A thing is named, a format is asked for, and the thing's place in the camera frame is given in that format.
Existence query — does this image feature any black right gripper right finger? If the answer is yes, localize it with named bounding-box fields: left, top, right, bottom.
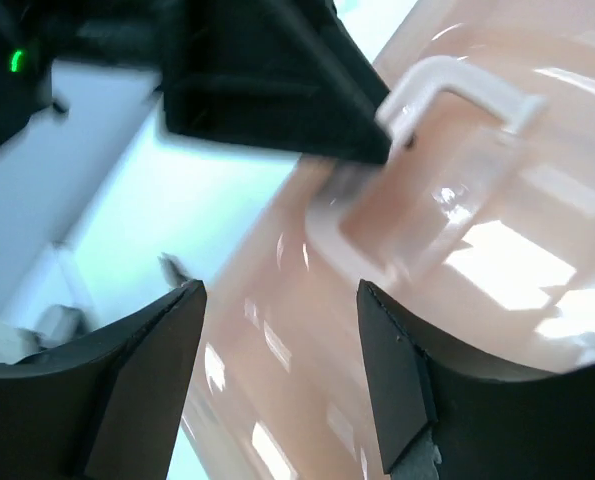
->
left=356, top=281, right=595, bottom=479

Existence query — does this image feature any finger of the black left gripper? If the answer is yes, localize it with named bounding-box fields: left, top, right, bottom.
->
left=160, top=1, right=391, bottom=165

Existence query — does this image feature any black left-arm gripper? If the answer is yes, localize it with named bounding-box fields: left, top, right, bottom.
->
left=0, top=1, right=177, bottom=147

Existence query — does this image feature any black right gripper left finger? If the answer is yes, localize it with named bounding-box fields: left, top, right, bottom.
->
left=0, top=280, right=207, bottom=480

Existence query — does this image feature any pink plastic toolbox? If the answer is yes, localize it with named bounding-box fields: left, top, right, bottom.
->
left=183, top=1, right=595, bottom=479

